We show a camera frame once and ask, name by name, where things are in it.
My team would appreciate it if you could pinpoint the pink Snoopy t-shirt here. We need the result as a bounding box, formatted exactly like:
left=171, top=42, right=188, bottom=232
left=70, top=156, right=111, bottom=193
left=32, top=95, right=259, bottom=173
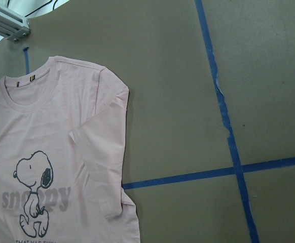
left=0, top=56, right=140, bottom=242

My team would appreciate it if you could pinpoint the blue tape line crosswise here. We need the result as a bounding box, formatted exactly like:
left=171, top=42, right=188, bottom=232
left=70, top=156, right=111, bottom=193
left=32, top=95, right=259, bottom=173
left=122, top=157, right=295, bottom=190

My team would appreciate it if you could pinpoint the blue tape line lengthwise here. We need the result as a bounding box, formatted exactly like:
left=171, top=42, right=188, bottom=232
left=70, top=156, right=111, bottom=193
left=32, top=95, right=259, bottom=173
left=195, top=1, right=260, bottom=242

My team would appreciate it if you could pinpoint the aluminium frame post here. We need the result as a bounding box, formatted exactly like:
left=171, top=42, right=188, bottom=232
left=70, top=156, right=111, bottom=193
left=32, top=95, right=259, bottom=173
left=0, top=7, right=30, bottom=42

